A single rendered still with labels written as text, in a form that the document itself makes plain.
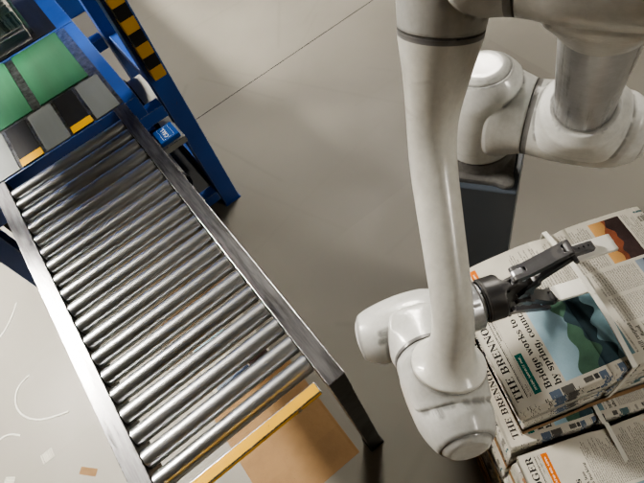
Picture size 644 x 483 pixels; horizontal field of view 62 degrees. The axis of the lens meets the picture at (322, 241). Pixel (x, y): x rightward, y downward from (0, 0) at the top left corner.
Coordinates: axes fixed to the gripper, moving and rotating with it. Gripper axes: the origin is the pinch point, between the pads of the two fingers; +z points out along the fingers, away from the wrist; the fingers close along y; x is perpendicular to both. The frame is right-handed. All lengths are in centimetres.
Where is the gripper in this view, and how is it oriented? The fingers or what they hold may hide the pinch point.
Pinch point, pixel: (594, 265)
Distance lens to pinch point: 100.9
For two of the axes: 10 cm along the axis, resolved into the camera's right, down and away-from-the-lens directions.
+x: 2.5, 7.9, -5.6
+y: 1.6, 5.3, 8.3
